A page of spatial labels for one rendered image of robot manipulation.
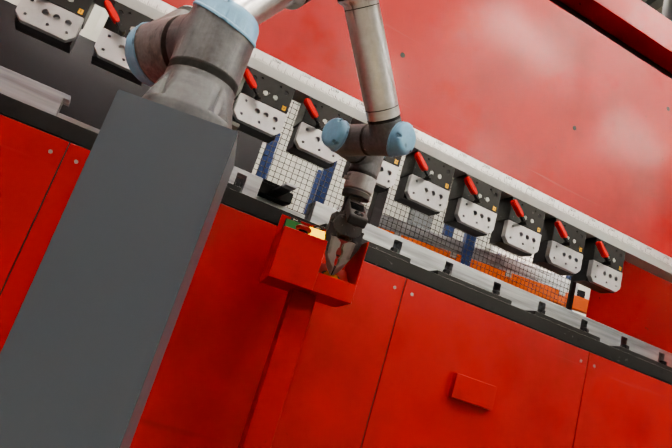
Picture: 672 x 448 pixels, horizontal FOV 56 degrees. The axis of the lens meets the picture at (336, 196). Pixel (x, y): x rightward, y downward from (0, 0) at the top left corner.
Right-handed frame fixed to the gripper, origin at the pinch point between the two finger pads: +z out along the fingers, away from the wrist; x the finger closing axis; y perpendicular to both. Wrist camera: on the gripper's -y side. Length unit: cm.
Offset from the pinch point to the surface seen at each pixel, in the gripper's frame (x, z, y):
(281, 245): 14.3, -0.7, -6.5
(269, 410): 4.8, 34.1, -4.4
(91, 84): 86, -40, 75
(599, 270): -105, -37, 56
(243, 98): 35, -41, 29
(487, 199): -52, -44, 47
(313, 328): -4.0, 14.6, 21.2
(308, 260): 7.5, 0.5, -6.6
